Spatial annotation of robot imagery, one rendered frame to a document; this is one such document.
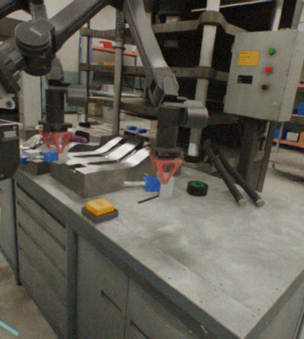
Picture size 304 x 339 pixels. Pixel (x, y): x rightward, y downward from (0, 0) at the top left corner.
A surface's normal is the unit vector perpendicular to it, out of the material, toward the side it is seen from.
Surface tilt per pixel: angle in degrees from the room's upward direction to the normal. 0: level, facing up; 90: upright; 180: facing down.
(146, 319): 90
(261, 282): 0
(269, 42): 90
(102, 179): 90
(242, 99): 90
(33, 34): 46
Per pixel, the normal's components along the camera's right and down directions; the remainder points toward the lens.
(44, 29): 0.29, -0.44
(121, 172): 0.69, 0.26
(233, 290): 0.09, -0.95
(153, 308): -0.71, 0.14
